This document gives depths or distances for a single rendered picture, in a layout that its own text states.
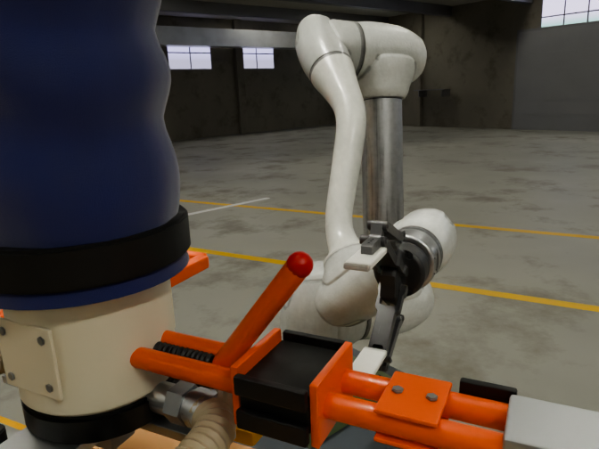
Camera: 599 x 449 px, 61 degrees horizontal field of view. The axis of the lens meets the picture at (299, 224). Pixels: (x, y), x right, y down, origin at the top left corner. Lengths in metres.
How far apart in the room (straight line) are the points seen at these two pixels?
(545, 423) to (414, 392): 0.10
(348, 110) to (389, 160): 0.24
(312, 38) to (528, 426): 0.94
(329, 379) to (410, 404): 0.07
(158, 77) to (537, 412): 0.43
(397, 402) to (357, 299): 0.47
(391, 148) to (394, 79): 0.16
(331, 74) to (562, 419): 0.84
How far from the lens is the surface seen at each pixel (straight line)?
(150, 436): 0.95
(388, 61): 1.24
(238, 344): 0.49
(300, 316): 1.17
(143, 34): 0.53
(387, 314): 0.70
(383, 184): 1.24
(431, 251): 0.77
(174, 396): 0.57
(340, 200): 1.00
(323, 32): 1.20
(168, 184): 0.53
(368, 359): 0.65
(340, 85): 1.09
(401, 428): 0.43
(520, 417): 0.44
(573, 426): 0.44
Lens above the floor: 1.49
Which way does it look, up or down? 15 degrees down
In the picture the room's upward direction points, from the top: 2 degrees counter-clockwise
